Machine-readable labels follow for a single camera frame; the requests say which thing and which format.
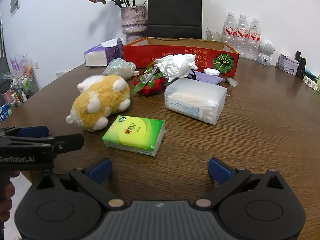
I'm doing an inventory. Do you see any red artificial flower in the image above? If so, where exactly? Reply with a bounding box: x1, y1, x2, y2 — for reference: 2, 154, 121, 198
130, 64, 168, 97

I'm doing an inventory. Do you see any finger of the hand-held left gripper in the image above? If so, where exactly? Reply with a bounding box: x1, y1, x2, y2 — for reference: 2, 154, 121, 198
37, 133, 84, 159
0, 126, 50, 138

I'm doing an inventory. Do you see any clear cotton swab box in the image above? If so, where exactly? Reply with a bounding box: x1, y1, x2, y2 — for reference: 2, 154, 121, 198
164, 78, 227, 125

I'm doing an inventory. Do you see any purple knitted cloth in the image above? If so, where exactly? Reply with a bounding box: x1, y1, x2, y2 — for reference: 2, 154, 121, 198
188, 70, 223, 85

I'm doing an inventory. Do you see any wall picture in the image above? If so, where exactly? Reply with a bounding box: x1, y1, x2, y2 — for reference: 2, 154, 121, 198
9, 0, 21, 16

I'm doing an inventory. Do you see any white robot figurine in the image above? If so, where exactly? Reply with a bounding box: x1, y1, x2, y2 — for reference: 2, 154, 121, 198
256, 39, 276, 66

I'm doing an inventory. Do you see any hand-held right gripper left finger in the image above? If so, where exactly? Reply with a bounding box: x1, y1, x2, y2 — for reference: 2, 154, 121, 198
32, 157, 126, 211

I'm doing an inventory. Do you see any clear glass cup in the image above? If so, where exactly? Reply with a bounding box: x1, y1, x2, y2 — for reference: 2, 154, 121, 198
206, 27, 224, 42

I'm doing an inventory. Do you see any small printed tin box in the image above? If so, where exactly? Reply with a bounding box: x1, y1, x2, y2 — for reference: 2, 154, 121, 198
276, 54, 300, 75

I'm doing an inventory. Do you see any purple tissue pack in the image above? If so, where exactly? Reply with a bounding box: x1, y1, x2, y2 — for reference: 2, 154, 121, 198
84, 38, 125, 67

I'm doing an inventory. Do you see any tall black tube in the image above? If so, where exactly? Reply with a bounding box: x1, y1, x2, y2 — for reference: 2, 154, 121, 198
296, 57, 307, 79

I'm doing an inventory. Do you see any black paper bag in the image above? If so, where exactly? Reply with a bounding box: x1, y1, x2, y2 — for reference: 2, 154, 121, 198
146, 0, 202, 39

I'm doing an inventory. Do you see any red cardboard box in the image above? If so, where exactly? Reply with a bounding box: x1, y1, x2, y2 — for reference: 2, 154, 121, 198
122, 37, 240, 77

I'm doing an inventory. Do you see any person's left hand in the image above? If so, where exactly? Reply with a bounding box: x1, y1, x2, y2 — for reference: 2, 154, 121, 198
0, 171, 16, 222

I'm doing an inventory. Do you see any green tissue pack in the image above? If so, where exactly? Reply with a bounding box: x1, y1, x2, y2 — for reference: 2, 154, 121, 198
102, 115, 166, 157

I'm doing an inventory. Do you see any iridescent plastic pouch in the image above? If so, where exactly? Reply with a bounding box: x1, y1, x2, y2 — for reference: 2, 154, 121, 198
103, 58, 137, 80

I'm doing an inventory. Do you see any purple mottled vase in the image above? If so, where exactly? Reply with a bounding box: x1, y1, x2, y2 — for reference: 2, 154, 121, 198
121, 5, 147, 43

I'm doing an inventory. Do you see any white tissue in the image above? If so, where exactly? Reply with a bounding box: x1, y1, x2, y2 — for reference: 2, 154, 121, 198
154, 54, 198, 83

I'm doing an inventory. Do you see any cluttered shelf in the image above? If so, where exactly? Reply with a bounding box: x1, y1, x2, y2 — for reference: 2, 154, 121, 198
0, 52, 40, 123

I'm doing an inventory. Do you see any yellow and white plush toy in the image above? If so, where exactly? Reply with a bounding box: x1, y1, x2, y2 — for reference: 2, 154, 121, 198
66, 74, 132, 132

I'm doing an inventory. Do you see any white plastic case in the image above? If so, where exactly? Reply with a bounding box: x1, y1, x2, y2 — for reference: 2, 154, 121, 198
303, 75, 320, 91

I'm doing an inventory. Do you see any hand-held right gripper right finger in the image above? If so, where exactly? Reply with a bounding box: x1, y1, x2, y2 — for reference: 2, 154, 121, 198
193, 157, 288, 210

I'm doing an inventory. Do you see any silver metal clip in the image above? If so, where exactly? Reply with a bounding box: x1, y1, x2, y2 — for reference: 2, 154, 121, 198
142, 66, 160, 83

